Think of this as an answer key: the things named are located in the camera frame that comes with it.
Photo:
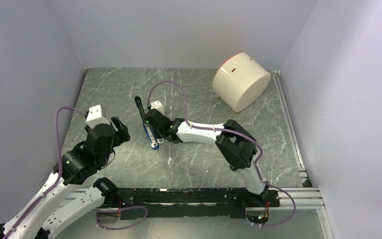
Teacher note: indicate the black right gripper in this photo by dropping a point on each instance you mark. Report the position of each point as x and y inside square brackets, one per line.
[158, 135]

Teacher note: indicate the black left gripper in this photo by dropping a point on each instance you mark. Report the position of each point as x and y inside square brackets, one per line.
[122, 135]

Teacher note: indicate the blue black stapler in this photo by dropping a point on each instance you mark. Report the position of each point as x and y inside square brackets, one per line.
[154, 144]

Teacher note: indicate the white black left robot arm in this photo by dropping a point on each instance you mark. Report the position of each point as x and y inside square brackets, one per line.
[40, 218]

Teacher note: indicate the cream cylindrical container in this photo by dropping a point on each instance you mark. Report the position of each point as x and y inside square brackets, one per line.
[240, 80]

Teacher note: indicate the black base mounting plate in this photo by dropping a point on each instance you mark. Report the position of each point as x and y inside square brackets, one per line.
[189, 202]

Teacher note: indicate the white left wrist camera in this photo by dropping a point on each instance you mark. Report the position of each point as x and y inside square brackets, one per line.
[96, 115]

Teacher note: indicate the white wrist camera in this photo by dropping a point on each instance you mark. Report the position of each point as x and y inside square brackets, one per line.
[96, 115]
[158, 106]

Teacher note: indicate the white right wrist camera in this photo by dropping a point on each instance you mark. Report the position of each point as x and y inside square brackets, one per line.
[158, 106]

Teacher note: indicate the aluminium frame rail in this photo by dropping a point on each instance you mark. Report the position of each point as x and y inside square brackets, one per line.
[196, 165]

